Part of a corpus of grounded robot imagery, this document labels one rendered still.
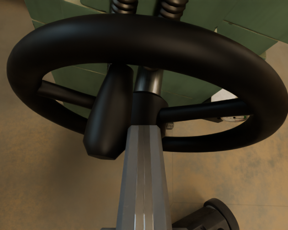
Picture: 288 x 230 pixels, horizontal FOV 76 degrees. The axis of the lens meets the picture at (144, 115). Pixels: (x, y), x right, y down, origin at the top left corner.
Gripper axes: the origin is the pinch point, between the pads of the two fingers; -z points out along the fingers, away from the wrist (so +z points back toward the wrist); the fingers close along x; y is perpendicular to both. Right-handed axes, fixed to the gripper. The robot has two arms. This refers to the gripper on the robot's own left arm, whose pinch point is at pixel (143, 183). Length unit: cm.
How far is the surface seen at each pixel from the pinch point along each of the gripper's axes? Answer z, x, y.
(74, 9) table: -17.2, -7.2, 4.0
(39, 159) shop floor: -51, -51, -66
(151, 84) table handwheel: -15.4, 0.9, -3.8
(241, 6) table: -25.2, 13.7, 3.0
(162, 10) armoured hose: -13.8, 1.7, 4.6
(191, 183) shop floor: -51, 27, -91
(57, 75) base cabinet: -43, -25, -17
